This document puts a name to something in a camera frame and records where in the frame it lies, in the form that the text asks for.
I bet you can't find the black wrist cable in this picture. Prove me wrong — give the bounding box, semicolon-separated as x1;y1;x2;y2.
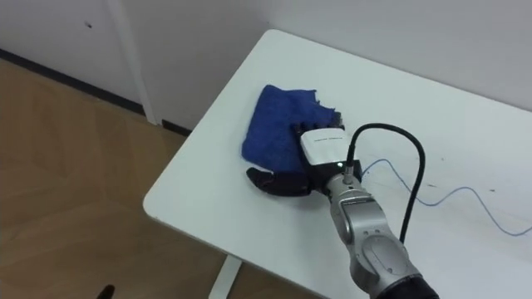
345;122;426;245

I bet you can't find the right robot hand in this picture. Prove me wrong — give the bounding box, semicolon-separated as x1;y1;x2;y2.
245;111;363;198

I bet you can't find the white desk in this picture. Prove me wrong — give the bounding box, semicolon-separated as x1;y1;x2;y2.
142;28;532;299

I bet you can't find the blue cloth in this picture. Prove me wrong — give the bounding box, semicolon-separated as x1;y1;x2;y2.
241;84;338;174

